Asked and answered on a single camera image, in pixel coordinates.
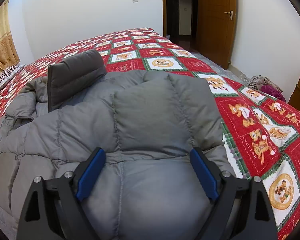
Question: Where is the grey puffer jacket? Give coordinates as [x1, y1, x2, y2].
[0, 50, 232, 239]

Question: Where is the red patchwork bedspread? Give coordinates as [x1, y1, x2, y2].
[0, 28, 300, 239]

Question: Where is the metal door handle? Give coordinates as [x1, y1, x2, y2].
[224, 10, 234, 21]

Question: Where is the brown wooden door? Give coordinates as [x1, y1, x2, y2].
[197, 0, 237, 69]

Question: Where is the beige patterned curtain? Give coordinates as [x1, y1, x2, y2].
[0, 0, 20, 70]

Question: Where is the striped grey pillow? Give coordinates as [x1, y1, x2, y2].
[0, 64, 25, 90]

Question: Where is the clothes pile on floor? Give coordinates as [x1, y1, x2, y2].
[248, 75, 286, 102]

